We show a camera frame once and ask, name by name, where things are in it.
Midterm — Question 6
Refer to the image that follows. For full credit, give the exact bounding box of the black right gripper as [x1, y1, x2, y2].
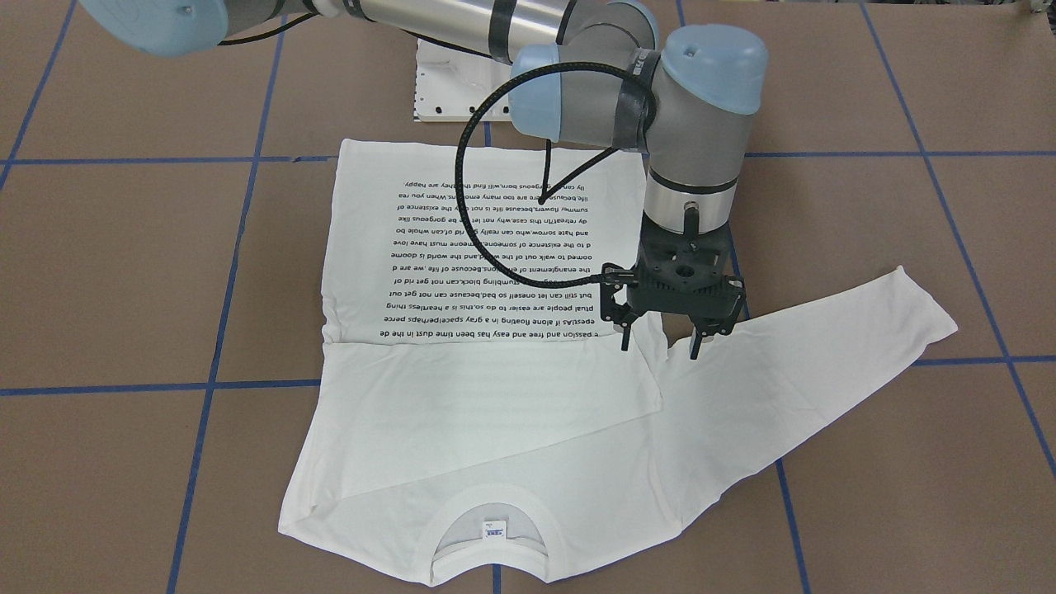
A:
[601, 206, 746, 361]

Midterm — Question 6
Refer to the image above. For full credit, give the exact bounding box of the white long-sleeve printed shirt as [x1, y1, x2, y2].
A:
[278, 140, 957, 587]

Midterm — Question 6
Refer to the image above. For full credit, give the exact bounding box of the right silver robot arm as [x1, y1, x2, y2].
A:
[83, 1, 769, 360]

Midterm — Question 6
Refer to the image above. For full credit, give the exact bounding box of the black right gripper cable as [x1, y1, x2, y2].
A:
[455, 63, 658, 291]

